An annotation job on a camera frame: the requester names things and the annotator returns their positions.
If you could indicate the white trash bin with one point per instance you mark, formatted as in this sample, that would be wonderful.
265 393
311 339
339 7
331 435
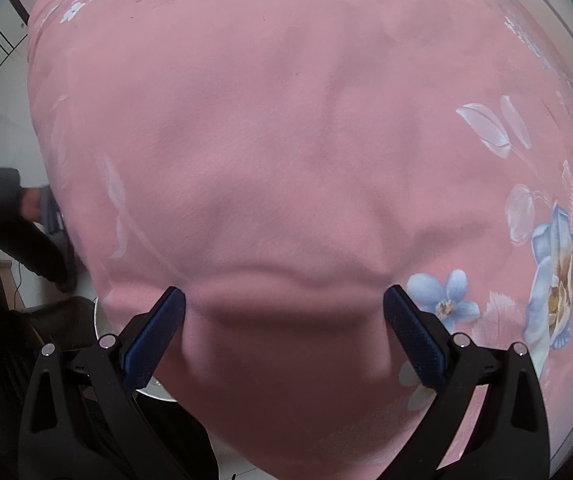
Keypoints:
159 392

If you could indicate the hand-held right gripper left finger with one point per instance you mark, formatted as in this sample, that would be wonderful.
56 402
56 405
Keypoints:
159 332

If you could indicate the pink floral duvet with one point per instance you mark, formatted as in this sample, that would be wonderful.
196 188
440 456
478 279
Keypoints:
291 160

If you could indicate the person's black trousers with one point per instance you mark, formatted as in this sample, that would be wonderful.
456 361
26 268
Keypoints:
56 325

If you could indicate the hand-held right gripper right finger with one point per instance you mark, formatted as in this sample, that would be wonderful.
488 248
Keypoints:
411 335

